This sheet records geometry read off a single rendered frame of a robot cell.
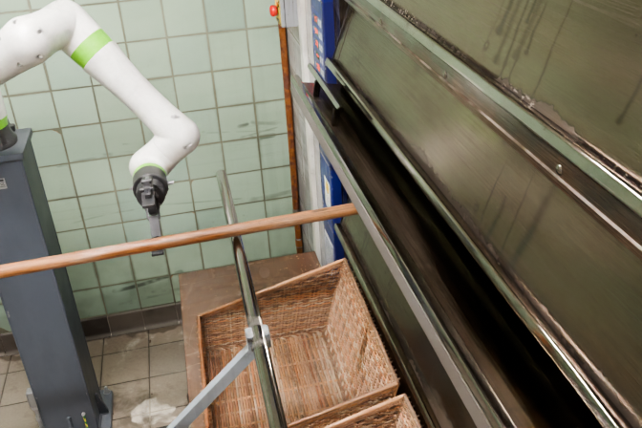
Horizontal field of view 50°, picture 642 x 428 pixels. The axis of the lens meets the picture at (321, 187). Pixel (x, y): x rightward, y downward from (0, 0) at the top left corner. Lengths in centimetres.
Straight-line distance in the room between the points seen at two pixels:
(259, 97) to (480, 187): 186
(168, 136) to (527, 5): 124
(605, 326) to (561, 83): 28
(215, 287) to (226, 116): 74
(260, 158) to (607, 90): 231
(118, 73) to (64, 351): 112
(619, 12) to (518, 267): 38
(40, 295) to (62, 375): 36
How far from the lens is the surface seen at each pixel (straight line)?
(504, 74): 95
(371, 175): 139
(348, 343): 206
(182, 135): 195
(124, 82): 197
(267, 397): 125
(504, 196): 105
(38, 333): 263
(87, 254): 166
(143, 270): 321
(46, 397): 282
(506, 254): 103
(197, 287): 255
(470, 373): 90
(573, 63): 84
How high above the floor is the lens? 205
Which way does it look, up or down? 28 degrees down
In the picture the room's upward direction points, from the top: 3 degrees counter-clockwise
